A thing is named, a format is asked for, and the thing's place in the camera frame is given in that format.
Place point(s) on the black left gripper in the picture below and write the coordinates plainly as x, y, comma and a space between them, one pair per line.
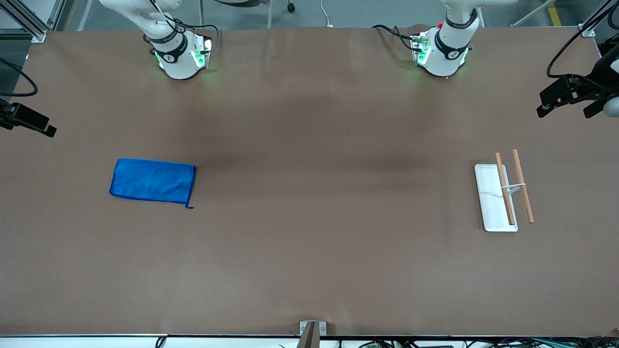
591, 88

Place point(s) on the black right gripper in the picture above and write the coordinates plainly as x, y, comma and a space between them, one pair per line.
7, 115

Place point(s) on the blue microfiber towel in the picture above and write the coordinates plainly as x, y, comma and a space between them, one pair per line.
152, 180

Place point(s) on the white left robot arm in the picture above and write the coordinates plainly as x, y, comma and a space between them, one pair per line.
447, 53

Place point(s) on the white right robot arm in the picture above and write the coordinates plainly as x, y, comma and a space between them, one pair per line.
179, 63

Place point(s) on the white towel rack wooden rods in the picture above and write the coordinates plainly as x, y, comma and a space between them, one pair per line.
491, 203

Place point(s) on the office chair base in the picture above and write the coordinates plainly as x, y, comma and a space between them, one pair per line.
290, 7

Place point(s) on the aluminium frame post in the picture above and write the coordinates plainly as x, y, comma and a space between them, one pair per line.
592, 26
29, 24

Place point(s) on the grey metal camera bracket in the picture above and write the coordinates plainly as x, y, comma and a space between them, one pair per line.
309, 333

